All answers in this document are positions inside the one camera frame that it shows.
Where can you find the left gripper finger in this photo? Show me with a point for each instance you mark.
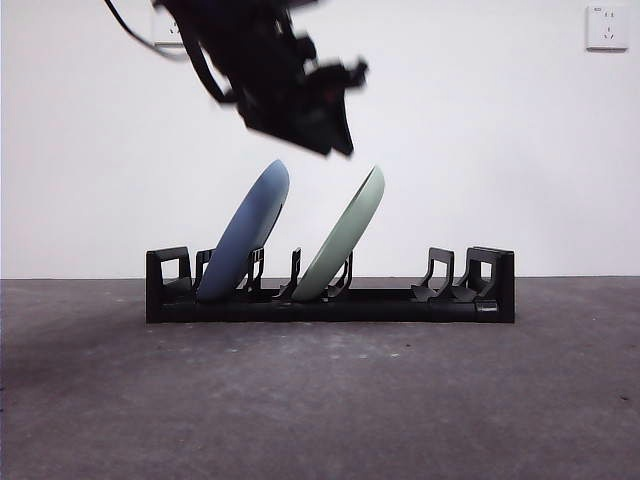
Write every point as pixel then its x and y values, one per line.
pixel 300 137
pixel 344 125

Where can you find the pale green round plate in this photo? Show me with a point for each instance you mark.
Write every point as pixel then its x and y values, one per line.
pixel 340 240

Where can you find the blue round plate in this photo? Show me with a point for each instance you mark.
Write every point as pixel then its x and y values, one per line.
pixel 240 240

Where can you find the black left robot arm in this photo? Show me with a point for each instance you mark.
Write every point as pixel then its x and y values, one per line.
pixel 250 50

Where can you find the black plastic plate rack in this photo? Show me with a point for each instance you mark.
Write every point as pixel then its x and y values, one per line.
pixel 400 312

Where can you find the white wall power socket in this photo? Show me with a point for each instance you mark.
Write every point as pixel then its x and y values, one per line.
pixel 161 30
pixel 607 30

